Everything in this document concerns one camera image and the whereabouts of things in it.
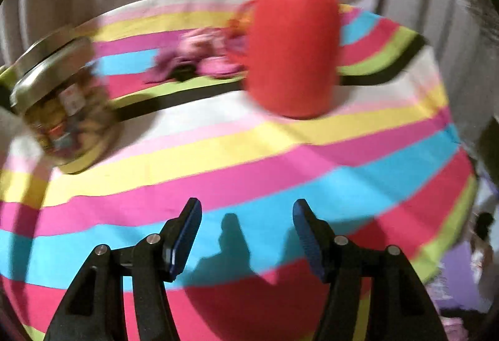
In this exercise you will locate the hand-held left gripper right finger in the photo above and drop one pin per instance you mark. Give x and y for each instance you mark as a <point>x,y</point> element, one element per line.
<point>308,239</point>

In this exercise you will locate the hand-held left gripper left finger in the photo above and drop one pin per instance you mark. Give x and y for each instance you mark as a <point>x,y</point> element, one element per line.
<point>186,237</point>

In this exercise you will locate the striped tablecloth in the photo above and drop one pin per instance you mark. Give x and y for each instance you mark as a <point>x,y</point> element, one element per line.
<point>253,169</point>

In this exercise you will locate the purple cloth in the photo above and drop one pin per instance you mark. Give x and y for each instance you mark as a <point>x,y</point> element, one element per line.
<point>456,274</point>

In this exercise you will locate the glass jar with metal lid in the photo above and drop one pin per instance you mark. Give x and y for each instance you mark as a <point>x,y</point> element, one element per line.
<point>66,119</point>

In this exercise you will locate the pink clothes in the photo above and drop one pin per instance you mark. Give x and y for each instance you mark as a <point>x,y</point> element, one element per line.
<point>202,52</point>

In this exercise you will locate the red bottle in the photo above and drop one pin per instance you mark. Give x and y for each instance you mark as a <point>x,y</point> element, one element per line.
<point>292,52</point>

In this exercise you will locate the striped mat with black border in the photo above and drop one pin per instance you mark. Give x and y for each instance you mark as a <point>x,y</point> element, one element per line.
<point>374,41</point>

